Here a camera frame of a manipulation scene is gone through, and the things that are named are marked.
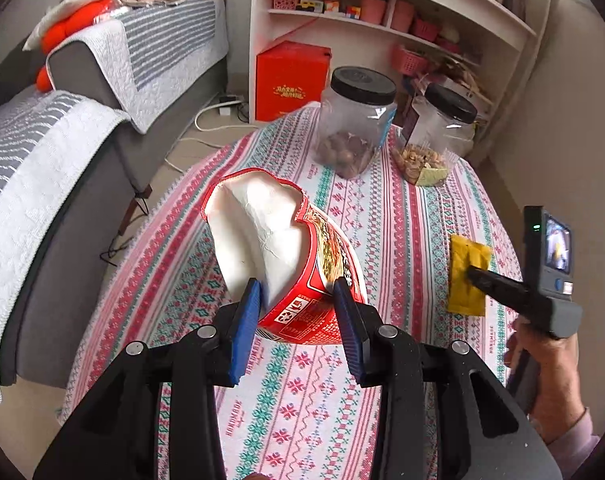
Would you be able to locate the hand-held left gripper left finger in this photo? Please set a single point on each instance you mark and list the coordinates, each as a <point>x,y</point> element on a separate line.
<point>245,330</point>

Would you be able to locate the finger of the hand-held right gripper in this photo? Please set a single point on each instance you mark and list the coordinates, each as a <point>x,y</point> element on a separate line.
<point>502,287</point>

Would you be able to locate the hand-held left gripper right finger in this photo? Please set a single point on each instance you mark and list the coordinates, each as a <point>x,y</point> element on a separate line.
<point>350,335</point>

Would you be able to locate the yellow packet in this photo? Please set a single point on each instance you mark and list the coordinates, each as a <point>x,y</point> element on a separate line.
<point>462,280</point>

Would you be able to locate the red noodle bag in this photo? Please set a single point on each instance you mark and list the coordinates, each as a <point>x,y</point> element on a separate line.
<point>302,310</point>

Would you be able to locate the person's right forearm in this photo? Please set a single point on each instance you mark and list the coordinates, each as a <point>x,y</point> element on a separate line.
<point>574,440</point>

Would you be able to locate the person's right hand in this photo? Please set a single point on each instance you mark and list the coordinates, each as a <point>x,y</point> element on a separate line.
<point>559,375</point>

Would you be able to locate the green label plastic jar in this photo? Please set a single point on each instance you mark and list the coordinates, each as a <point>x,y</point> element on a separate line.
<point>432,135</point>

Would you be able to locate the grey sofa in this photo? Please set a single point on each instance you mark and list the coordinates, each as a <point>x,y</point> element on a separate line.
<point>47,310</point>

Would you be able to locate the blue label plastic jar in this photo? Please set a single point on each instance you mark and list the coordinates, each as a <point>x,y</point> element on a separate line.
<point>347,125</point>

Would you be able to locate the tied bundle of papers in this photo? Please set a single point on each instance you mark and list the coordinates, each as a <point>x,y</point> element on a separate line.
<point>452,77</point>

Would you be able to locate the white power strip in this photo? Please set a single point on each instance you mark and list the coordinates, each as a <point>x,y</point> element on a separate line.
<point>229,105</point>

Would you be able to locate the pink plastic basket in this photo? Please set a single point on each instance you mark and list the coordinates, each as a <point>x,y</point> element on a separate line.
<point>426,30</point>
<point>286,1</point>
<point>412,60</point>

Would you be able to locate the red cardboard box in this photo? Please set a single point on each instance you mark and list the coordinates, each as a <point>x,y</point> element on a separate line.
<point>292,80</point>

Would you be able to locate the striped grey quilted blanket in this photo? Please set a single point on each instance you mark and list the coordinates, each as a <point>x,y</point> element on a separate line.
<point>42,170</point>
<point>172,50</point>

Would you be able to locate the pink cup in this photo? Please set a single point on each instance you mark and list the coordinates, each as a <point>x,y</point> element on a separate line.
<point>402,16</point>
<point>372,10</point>

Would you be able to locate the white bookshelf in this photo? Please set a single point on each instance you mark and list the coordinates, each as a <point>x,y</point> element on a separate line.
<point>262,20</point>

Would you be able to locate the yellow toy car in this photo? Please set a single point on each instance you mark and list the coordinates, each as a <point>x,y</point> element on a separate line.
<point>311,6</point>

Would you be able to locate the orange plush toy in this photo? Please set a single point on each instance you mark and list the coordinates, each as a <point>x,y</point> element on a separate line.
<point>82,20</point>

